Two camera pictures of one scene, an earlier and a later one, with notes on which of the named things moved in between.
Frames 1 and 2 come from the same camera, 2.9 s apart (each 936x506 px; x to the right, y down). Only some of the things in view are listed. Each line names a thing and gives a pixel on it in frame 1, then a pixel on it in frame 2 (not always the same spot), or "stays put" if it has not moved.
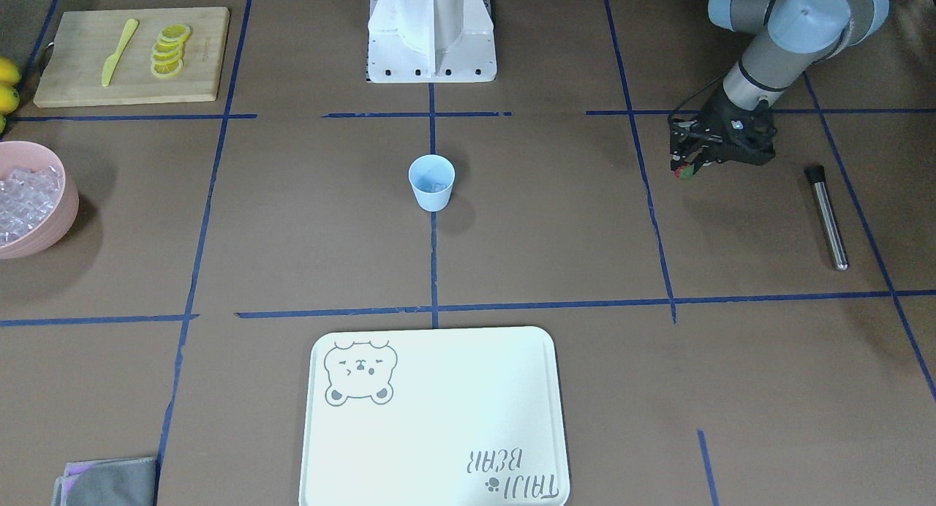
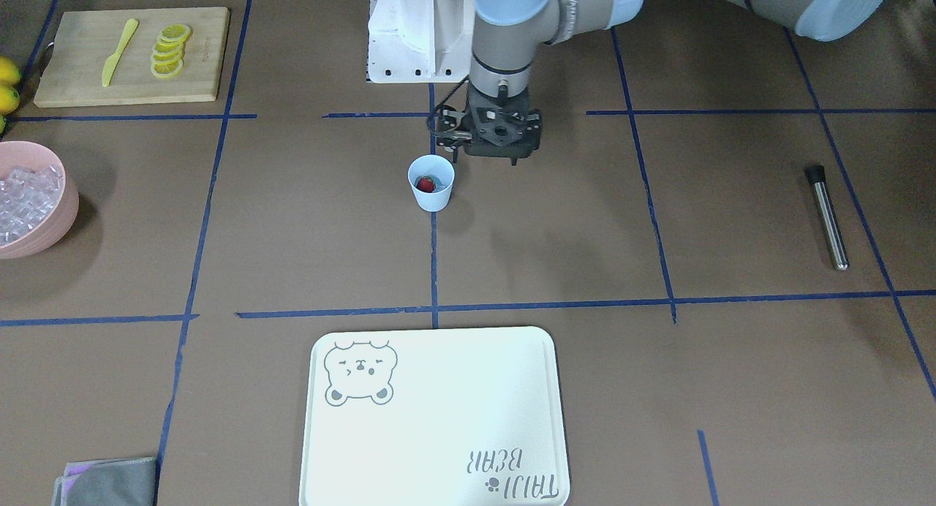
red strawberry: x=684 y=172 -> x=425 y=184
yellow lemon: x=9 y=99 stays put
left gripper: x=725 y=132 -> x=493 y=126
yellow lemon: x=9 y=71 stays put
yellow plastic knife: x=111 y=61 stays put
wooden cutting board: x=72 y=67 stays put
